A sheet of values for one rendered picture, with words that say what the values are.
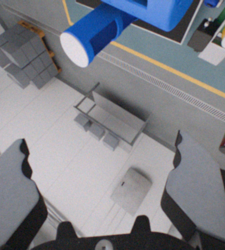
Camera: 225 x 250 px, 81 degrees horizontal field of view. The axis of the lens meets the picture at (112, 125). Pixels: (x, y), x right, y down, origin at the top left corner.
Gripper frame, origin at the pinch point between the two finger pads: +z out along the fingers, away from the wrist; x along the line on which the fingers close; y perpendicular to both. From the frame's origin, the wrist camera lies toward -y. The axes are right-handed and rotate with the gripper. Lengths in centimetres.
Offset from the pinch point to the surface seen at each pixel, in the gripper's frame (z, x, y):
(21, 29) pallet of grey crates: 384, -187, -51
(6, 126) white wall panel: 338, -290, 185
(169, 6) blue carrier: 28.6, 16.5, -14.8
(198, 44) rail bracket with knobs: 49, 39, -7
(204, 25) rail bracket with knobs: 49, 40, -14
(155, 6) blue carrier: 31.3, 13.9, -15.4
